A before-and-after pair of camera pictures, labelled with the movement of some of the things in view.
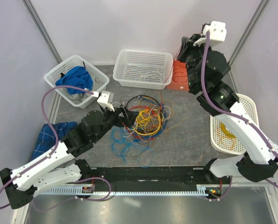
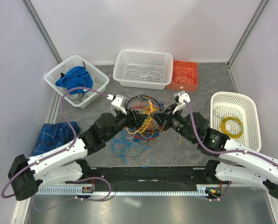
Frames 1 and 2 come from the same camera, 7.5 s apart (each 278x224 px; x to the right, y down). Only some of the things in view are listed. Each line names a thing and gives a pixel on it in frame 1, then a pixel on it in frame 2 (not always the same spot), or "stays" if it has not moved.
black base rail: x=152 y=177 stays
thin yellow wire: x=154 y=116 stays
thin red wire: x=167 y=75 → x=182 y=75
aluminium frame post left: x=34 y=15 stays
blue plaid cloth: x=44 y=137 stays
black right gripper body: x=191 y=55 → x=177 y=122
